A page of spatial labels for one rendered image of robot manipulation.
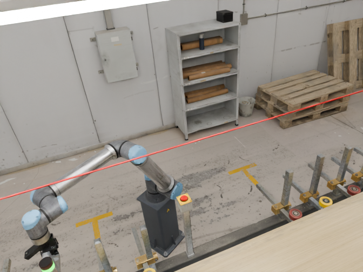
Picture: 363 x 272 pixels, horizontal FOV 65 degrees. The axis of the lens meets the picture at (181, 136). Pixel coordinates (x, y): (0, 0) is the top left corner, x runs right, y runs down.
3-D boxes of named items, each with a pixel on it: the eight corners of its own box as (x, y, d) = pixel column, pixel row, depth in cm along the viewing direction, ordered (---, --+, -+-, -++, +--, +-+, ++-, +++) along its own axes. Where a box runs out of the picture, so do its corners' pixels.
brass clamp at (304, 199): (298, 198, 212) (299, 193, 210) (313, 192, 216) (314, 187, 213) (304, 204, 208) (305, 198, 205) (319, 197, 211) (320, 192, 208)
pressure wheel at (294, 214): (300, 222, 193) (303, 210, 187) (298, 230, 187) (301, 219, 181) (288, 218, 196) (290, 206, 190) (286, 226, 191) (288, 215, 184)
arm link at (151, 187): (154, 178, 256) (152, 163, 247) (169, 185, 247) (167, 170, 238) (142, 189, 247) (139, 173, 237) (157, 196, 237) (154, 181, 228)
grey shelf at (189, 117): (175, 127, 463) (164, 27, 378) (224, 113, 487) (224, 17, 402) (186, 140, 427) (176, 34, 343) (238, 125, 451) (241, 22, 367)
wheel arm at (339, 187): (307, 167, 237) (308, 163, 235) (310, 165, 238) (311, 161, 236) (351, 202, 203) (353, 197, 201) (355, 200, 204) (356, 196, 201)
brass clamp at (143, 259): (135, 262, 178) (134, 257, 175) (156, 253, 182) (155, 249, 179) (138, 270, 173) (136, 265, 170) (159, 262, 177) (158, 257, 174)
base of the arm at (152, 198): (141, 197, 252) (139, 189, 247) (156, 184, 264) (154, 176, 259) (157, 206, 242) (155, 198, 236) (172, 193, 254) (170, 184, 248)
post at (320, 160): (306, 204, 218) (317, 154, 192) (309, 202, 219) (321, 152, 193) (309, 207, 215) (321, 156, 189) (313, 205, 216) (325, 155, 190)
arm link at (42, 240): (28, 243, 140) (29, 228, 148) (32, 249, 143) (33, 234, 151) (47, 236, 143) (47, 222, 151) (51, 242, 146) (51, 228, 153)
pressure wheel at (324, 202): (331, 214, 196) (335, 202, 190) (322, 217, 195) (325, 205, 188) (323, 206, 203) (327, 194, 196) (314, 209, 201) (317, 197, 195)
